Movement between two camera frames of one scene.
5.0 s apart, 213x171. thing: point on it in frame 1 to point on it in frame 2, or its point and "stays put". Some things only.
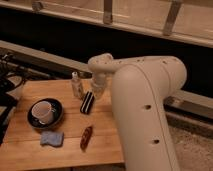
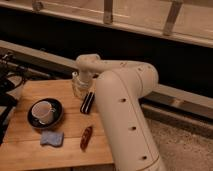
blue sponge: [54, 138] stays put
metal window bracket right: [171, 16] stays put
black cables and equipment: [12, 72] stays put
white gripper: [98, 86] to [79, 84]
